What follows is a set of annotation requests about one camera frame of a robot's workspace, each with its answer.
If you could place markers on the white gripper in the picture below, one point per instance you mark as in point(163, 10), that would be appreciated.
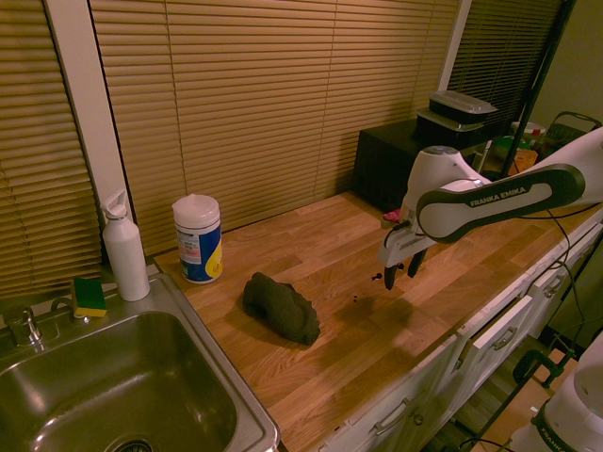
point(400, 245)

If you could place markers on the dark knitted towel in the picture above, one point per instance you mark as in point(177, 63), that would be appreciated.
point(282, 308)

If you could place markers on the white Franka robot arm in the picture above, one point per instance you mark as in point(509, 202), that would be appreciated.
point(494, 200)

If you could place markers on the pink small object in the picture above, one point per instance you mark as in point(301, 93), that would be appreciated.
point(392, 215)

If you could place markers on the black storage cabinet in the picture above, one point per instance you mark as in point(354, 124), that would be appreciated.
point(391, 160)

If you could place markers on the white kitchen cabinet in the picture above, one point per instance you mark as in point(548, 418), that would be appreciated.
point(424, 391)

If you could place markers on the black lidded food container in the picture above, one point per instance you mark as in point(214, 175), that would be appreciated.
point(440, 126)
point(459, 104)

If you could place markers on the black table clamp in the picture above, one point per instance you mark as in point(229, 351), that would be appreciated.
point(542, 369)

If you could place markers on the white plastic bucket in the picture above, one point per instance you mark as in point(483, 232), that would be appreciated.
point(531, 129)

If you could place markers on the white disinfecting wipes canister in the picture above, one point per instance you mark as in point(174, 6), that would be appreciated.
point(198, 240)

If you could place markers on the wide beige window blind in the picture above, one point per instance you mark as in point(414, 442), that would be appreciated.
point(264, 103)

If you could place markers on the dark shaded window blind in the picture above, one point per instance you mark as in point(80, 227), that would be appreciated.
point(499, 61)

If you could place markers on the white water bottle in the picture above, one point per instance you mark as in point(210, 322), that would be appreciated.
point(125, 254)

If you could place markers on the stainless steel sink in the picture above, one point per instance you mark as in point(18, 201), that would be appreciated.
point(118, 376)

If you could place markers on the green and yellow sponge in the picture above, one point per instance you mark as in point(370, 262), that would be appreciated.
point(88, 297)

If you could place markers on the narrow beige window blind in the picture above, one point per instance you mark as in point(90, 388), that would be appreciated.
point(37, 165)

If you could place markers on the black camera stand pole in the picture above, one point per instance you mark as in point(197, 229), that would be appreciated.
point(542, 70)

